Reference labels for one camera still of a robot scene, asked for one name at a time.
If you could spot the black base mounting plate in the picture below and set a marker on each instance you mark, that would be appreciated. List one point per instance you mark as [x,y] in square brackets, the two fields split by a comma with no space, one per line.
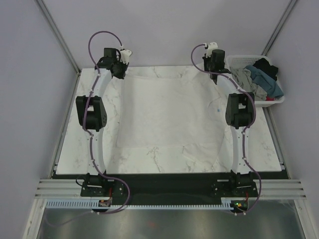
[177,188]

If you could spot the grey t-shirt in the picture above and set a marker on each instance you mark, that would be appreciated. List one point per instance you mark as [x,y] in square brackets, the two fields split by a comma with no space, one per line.
[243,78]

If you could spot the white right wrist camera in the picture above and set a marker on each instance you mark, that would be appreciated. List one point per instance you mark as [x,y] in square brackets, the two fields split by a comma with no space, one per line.
[209,47]

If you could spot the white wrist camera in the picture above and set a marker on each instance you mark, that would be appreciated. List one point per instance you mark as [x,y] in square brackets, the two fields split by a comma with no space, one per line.
[209,47]
[125,56]

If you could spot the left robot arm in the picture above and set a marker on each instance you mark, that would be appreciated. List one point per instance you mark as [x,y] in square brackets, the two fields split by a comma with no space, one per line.
[90,108]

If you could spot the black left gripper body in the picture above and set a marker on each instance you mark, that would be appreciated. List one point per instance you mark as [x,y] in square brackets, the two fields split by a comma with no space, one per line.
[121,68]

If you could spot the aluminium rail frame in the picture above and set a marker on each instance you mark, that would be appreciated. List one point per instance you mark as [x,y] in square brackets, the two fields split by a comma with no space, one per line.
[291,189]

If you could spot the red garment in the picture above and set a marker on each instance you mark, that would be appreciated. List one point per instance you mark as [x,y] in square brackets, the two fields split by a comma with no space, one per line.
[270,99]

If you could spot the white slotted cable duct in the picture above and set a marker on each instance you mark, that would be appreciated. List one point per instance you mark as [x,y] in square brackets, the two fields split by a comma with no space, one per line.
[95,204]

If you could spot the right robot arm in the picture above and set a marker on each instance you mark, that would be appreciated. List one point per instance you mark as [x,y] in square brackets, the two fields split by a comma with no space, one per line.
[240,110]

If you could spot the white t-shirt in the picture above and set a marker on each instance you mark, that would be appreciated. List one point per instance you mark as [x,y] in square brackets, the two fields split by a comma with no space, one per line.
[173,107]

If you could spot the white plastic laundry basket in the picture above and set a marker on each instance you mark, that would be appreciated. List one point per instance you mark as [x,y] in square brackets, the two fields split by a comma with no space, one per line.
[241,61]

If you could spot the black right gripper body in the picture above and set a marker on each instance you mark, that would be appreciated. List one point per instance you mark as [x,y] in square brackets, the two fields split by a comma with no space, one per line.
[208,65]

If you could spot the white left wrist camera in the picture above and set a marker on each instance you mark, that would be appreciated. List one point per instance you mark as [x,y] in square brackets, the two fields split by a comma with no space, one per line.
[125,56]

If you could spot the teal blue t-shirt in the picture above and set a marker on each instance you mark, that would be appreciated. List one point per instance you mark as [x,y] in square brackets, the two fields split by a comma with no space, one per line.
[268,84]

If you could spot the black t-shirt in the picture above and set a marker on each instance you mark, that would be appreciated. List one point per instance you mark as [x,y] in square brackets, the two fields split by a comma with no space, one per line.
[267,68]

